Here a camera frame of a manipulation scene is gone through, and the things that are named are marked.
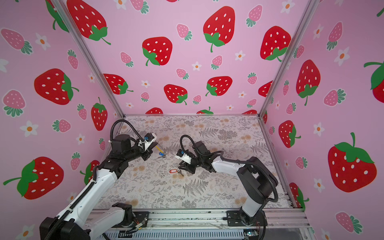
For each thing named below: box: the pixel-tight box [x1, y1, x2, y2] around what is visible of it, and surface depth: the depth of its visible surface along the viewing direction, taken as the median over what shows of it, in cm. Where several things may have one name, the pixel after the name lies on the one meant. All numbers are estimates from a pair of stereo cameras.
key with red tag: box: [169, 169, 184, 177], surface depth 92 cm
